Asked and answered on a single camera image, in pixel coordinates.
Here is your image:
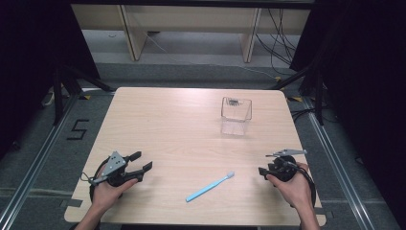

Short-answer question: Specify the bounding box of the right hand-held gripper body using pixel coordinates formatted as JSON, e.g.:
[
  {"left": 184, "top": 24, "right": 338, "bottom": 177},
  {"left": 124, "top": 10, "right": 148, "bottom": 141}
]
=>
[{"left": 265, "top": 149, "right": 308, "bottom": 183}]

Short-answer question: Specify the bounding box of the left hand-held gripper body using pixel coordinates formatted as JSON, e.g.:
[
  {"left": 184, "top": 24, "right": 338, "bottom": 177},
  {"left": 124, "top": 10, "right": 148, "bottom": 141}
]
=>
[{"left": 90, "top": 150, "right": 131, "bottom": 188}]

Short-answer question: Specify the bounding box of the light blue toothbrush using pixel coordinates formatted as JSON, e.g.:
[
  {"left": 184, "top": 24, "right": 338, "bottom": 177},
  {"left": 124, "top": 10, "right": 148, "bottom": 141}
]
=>
[{"left": 185, "top": 170, "right": 236, "bottom": 203}]

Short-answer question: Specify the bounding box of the clear plastic square cup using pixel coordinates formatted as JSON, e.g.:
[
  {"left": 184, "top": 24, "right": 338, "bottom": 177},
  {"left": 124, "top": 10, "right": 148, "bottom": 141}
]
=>
[{"left": 220, "top": 96, "right": 253, "bottom": 137}]

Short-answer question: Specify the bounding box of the person's right hand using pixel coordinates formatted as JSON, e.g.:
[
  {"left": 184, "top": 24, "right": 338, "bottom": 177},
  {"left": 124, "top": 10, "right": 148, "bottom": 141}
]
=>
[{"left": 265, "top": 162, "right": 316, "bottom": 213}]

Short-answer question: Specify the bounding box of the person's left hand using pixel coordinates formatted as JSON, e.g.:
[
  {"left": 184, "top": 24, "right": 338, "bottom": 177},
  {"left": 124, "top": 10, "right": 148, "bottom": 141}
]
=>
[{"left": 90, "top": 164, "right": 139, "bottom": 213}]

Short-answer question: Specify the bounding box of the black metal stand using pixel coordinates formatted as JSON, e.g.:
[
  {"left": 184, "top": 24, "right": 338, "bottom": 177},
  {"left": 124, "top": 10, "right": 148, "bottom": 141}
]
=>
[
  {"left": 52, "top": 64, "right": 117, "bottom": 127},
  {"left": 267, "top": 64, "right": 326, "bottom": 127}
]

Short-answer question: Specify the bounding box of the black curtain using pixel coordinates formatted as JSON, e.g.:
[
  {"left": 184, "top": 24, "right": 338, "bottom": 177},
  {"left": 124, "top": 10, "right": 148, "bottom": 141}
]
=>
[
  {"left": 0, "top": 0, "right": 101, "bottom": 159},
  {"left": 289, "top": 0, "right": 406, "bottom": 221}
]

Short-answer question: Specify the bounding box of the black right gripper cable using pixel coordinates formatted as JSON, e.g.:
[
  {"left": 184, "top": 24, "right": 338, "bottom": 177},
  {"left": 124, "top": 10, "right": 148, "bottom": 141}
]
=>
[{"left": 285, "top": 160, "right": 318, "bottom": 209}]

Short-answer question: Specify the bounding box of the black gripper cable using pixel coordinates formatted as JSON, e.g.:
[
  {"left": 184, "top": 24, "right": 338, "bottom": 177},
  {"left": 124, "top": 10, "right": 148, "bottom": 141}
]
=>
[
  {"left": 285, "top": 160, "right": 318, "bottom": 209},
  {"left": 80, "top": 157, "right": 111, "bottom": 204}
]

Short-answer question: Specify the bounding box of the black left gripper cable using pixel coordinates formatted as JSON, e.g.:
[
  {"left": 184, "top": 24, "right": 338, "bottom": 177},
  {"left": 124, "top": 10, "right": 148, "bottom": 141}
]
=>
[{"left": 80, "top": 157, "right": 111, "bottom": 204}]

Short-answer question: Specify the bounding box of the aluminium floor rail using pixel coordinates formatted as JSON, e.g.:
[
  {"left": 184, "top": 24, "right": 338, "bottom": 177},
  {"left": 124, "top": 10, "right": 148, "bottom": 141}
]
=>
[
  {"left": 0, "top": 93, "right": 80, "bottom": 230},
  {"left": 301, "top": 95, "right": 377, "bottom": 230}
]

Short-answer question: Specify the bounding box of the white coiled cable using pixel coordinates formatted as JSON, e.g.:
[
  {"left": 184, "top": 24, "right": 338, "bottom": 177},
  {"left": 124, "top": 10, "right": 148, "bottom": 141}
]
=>
[{"left": 40, "top": 89, "right": 56, "bottom": 108}]

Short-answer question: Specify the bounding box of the bundle of black floor cables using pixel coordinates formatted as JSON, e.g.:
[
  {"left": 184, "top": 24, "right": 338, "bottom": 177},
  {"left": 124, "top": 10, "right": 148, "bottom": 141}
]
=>
[{"left": 254, "top": 8, "right": 302, "bottom": 77}]

